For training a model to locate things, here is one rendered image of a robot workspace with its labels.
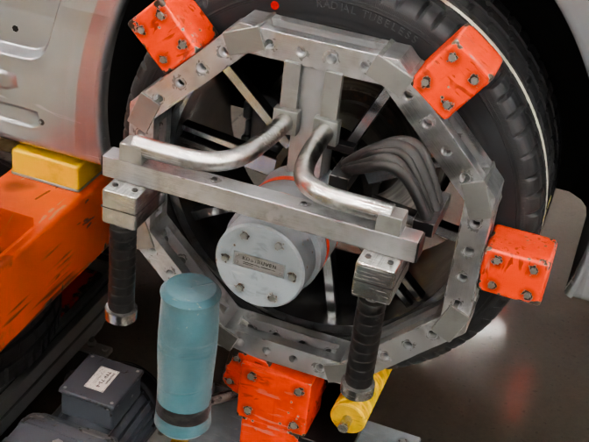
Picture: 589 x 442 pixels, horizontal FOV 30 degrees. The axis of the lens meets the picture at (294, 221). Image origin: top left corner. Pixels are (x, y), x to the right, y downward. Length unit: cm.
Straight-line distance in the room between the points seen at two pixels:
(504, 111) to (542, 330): 150
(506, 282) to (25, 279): 77
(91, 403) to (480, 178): 79
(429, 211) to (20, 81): 82
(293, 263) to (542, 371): 146
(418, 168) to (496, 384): 142
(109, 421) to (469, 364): 115
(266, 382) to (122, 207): 46
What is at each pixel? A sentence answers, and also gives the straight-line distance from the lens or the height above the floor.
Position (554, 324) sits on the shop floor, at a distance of 299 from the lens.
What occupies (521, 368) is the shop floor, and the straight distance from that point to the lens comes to 280.
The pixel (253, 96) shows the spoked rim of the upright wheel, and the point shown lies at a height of 97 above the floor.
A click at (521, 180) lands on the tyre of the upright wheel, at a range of 155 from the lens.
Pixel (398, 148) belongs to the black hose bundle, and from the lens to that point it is 137.
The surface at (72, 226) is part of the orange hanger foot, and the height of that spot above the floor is 64.
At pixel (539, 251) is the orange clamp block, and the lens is 153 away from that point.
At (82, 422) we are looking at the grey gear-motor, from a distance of 191.
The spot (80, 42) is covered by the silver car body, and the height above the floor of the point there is 96.
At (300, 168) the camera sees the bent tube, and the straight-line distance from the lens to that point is 136.
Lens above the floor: 166
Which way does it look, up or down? 31 degrees down
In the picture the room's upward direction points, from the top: 7 degrees clockwise
